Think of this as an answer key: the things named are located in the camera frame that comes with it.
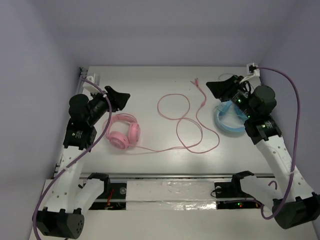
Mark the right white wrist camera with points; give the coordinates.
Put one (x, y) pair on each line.
(252, 72)

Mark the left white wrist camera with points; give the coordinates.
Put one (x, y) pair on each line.
(92, 80)

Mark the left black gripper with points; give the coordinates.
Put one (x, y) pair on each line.
(111, 99)

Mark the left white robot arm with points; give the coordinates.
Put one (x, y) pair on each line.
(62, 206)

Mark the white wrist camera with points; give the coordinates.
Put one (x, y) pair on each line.
(92, 80)
(252, 72)

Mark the white foam block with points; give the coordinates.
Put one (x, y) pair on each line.
(181, 195)

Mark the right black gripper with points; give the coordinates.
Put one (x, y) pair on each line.
(223, 89)

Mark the blue headphones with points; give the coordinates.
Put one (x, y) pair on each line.
(229, 119)

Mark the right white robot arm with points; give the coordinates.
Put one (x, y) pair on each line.
(298, 203)

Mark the aluminium rail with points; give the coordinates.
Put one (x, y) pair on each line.
(175, 111)

